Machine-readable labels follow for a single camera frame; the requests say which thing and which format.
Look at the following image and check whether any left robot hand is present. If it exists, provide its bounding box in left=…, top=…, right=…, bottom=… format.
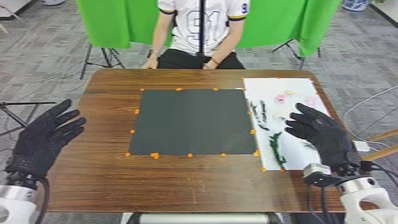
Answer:
left=3, top=98, right=89, bottom=183

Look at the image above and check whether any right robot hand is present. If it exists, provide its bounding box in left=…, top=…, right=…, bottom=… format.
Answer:
left=284, top=102, right=362, bottom=170

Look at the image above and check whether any dark mat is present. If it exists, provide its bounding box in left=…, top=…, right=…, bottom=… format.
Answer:
left=128, top=88, right=261, bottom=157

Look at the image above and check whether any person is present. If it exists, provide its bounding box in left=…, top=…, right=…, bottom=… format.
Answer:
left=140, top=0, right=252, bottom=71

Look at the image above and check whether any black folding stand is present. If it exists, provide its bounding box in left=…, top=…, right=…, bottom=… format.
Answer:
left=0, top=100, right=58, bottom=136

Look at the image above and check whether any white sheet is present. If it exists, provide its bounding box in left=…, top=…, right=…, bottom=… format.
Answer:
left=241, top=77, right=334, bottom=172

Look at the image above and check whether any black tripod stand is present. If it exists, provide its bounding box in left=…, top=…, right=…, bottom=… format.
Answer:
left=270, top=38, right=323, bottom=70
left=78, top=43, right=126, bottom=80

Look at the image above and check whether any pale grey bar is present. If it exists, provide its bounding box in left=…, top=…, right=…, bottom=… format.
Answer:
left=121, top=212, right=286, bottom=224

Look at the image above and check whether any black upright pole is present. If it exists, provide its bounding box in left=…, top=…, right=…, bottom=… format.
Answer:
left=195, top=0, right=208, bottom=57

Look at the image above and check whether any grey cable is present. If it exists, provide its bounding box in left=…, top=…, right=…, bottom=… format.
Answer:
left=341, top=85, right=398, bottom=143

